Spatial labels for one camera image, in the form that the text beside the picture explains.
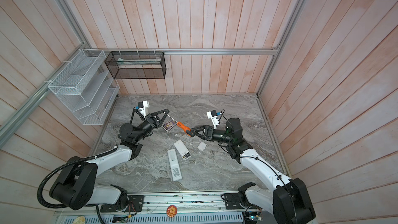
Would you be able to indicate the white battery cover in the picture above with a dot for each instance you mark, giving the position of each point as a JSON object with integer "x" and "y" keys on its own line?
{"x": 202, "y": 146}

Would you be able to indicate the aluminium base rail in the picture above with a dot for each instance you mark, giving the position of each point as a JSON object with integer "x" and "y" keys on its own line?
{"x": 159, "y": 201}

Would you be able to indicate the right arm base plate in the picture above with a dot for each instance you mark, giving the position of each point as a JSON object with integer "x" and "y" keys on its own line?
{"x": 235, "y": 200}

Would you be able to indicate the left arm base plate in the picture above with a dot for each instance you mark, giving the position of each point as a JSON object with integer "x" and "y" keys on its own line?
{"x": 131, "y": 203}

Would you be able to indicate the white wire mesh shelf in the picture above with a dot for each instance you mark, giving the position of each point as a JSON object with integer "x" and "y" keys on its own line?
{"x": 84, "y": 89}

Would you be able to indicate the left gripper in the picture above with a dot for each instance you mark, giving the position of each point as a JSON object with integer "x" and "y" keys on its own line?
{"x": 153, "y": 121}

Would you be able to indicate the black mesh basket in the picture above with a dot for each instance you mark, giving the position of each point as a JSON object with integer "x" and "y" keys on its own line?
{"x": 136, "y": 65}

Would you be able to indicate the red round sticker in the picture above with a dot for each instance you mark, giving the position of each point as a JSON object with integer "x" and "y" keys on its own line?
{"x": 171, "y": 211}

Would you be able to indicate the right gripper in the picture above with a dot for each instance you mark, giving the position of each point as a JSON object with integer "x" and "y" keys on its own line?
{"x": 209, "y": 132}

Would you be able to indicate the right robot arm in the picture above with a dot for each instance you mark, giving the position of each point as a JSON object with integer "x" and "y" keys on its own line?
{"x": 285, "y": 198}

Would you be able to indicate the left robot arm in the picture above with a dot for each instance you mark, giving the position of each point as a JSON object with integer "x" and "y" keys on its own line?
{"x": 73, "y": 184}

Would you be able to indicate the white remote with label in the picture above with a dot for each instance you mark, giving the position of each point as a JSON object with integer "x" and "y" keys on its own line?
{"x": 175, "y": 168}

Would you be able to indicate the white remote control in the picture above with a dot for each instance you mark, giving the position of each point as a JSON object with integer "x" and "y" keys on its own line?
{"x": 182, "y": 149}

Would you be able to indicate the orange black screwdriver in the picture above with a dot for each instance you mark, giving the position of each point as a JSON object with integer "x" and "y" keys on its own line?
{"x": 183, "y": 127}

